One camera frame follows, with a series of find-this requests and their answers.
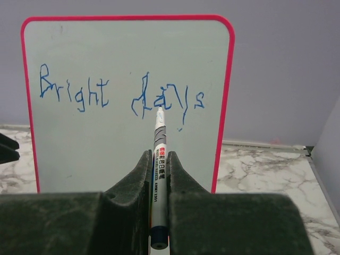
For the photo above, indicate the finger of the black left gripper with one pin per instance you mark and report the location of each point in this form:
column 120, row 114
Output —
column 7, row 156
column 8, row 145

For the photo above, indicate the pink framed whiteboard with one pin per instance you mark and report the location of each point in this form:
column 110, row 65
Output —
column 94, row 84

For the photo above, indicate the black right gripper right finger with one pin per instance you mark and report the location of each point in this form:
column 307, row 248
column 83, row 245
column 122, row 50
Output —
column 234, row 223

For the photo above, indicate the aluminium table frame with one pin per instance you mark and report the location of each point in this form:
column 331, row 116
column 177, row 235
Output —
column 244, row 167

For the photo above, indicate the blue white whiteboard marker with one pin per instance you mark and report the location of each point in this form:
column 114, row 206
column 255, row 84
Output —
column 159, row 199

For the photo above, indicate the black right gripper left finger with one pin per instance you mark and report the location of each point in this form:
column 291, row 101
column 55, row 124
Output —
column 112, row 222

